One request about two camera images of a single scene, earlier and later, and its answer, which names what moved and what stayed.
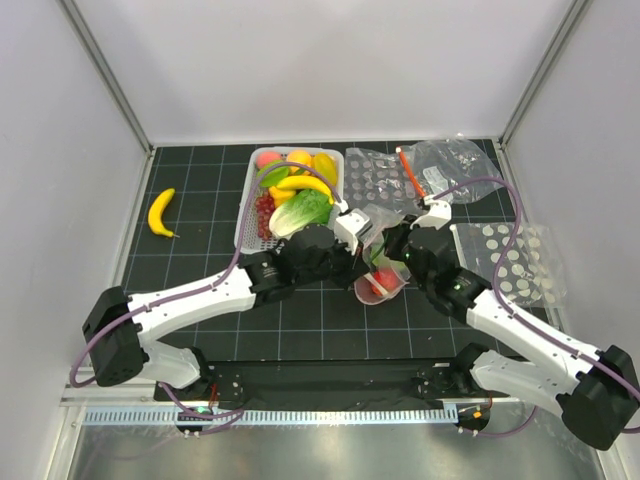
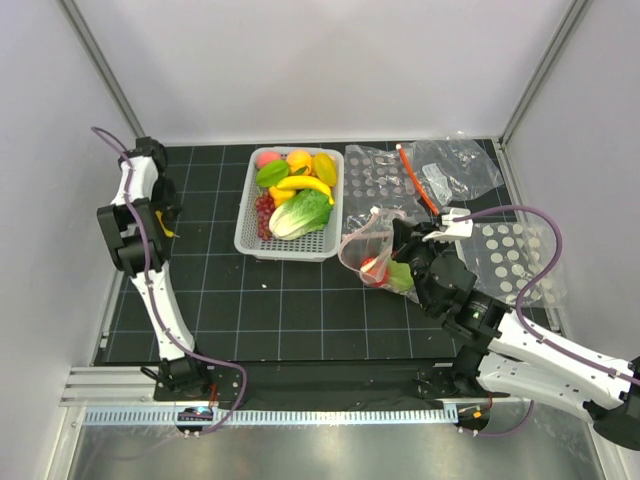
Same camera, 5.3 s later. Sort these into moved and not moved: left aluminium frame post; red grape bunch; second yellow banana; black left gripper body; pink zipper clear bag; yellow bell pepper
Moved: pink zipper clear bag; black left gripper body
Not moved: yellow bell pepper; left aluminium frame post; red grape bunch; second yellow banana
